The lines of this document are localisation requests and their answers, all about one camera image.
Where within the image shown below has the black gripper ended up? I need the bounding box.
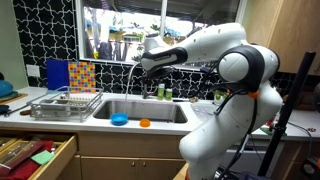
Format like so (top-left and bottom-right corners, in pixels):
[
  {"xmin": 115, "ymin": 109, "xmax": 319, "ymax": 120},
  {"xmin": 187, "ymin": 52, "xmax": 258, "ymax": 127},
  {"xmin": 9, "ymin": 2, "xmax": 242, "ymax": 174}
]
[{"xmin": 145, "ymin": 65, "xmax": 176, "ymax": 80}]

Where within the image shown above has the wooden cutting board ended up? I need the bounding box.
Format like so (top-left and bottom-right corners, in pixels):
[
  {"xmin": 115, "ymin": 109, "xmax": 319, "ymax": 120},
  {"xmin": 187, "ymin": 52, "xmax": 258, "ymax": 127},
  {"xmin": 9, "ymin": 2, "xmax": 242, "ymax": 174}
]
[{"xmin": 0, "ymin": 93, "xmax": 29, "ymax": 105}]

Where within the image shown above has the red cloth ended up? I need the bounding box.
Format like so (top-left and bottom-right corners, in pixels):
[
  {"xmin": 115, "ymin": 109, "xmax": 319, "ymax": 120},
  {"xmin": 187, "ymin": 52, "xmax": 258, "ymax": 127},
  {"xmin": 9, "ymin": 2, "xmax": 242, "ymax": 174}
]
[{"xmin": 0, "ymin": 140, "xmax": 54, "ymax": 180}]

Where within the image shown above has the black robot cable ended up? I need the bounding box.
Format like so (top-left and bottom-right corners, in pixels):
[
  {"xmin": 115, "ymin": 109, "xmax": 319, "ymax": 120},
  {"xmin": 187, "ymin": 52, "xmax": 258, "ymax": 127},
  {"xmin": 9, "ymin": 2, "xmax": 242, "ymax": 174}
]
[{"xmin": 199, "ymin": 63, "xmax": 259, "ymax": 180}]

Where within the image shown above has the blue plastic bowl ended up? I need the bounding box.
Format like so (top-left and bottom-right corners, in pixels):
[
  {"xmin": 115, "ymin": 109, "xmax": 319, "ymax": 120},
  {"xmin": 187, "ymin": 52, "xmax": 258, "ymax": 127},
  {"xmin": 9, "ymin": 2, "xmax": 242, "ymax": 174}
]
[{"xmin": 110, "ymin": 112, "xmax": 129, "ymax": 127}]

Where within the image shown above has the wooden base cabinet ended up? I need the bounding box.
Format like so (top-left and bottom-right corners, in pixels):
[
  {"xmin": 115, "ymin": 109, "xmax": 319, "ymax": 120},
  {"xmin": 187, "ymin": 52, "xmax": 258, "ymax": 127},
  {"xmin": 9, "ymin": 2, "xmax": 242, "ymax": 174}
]
[{"xmin": 56, "ymin": 131, "xmax": 188, "ymax": 180}]

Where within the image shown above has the teal pot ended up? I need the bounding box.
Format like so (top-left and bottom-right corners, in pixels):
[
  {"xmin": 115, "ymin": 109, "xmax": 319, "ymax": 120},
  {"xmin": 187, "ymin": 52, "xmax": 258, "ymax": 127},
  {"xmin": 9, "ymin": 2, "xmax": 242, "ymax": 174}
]
[{"xmin": 0, "ymin": 79, "xmax": 15, "ymax": 98}]

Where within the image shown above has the metal wire dish rack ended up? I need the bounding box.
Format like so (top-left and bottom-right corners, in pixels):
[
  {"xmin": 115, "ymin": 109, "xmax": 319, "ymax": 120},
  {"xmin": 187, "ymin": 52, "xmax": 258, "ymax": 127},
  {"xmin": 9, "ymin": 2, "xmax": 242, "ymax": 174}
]
[{"xmin": 29, "ymin": 85, "xmax": 104, "ymax": 123}]

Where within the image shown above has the green sponge cloth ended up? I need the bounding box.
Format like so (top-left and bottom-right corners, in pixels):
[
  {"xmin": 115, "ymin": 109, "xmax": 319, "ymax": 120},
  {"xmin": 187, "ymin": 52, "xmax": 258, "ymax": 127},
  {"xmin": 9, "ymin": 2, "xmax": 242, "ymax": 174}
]
[{"xmin": 30, "ymin": 150, "xmax": 55, "ymax": 166}]

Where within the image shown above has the multicoloured checkered cutting board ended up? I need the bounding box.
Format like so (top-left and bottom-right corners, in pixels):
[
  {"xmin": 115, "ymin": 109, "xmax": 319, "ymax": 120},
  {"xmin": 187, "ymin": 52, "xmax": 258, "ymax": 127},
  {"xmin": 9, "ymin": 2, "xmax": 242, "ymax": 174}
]
[{"xmin": 68, "ymin": 61, "xmax": 97, "ymax": 94}]

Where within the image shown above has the white framed window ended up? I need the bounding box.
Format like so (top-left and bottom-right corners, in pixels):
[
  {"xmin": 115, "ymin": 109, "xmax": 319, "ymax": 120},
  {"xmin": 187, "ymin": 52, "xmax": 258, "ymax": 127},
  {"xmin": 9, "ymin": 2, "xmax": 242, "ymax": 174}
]
[{"xmin": 74, "ymin": 0, "xmax": 248, "ymax": 68}]

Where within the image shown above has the open wooden drawer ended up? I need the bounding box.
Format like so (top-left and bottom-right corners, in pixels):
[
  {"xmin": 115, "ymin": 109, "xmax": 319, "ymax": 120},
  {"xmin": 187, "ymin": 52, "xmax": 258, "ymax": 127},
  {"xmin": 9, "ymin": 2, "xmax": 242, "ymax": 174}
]
[{"xmin": 0, "ymin": 131, "xmax": 78, "ymax": 180}]

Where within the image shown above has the black tripod pole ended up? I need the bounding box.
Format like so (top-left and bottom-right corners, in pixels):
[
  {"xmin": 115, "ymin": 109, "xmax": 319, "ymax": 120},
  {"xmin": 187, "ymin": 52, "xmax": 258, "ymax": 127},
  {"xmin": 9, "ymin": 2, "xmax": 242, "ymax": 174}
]
[{"xmin": 258, "ymin": 51, "xmax": 317, "ymax": 178}]

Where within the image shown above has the small orange plastic bowl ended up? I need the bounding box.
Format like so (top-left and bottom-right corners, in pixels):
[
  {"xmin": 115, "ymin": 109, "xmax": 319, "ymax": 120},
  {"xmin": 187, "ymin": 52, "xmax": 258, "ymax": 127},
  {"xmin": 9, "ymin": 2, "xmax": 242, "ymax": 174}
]
[{"xmin": 139, "ymin": 118, "xmax": 152, "ymax": 129}]

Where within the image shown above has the brushed metal gooseneck faucet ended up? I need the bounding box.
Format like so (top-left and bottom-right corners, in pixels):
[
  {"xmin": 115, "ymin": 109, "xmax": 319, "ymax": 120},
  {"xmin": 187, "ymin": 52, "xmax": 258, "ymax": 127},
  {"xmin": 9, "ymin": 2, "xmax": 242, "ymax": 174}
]
[{"xmin": 124, "ymin": 61, "xmax": 151, "ymax": 100}]

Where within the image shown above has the stainless steel sink basin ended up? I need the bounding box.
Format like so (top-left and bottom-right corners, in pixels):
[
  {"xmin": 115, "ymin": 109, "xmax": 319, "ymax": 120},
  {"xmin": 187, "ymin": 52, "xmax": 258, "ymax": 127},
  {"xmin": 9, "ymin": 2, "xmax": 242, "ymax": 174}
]
[{"xmin": 93, "ymin": 99, "xmax": 189, "ymax": 124}]

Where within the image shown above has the white wall switch plate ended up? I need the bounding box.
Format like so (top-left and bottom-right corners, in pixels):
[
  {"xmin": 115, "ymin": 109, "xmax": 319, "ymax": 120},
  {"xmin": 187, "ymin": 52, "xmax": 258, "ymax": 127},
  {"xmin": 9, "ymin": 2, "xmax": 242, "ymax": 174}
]
[{"xmin": 26, "ymin": 64, "xmax": 41, "ymax": 78}]

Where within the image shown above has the wooden wall cabinet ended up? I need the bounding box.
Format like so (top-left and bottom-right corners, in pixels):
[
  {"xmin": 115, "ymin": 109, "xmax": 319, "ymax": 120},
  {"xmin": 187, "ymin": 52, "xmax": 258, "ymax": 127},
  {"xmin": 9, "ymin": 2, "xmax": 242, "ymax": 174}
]
[{"xmin": 241, "ymin": 0, "xmax": 320, "ymax": 76}]

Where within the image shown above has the blue cutting board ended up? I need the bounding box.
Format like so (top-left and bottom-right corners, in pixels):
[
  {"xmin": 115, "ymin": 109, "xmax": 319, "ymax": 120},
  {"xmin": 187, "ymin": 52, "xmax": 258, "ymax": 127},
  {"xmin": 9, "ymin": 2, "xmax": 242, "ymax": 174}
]
[{"xmin": 45, "ymin": 58, "xmax": 70, "ymax": 91}]

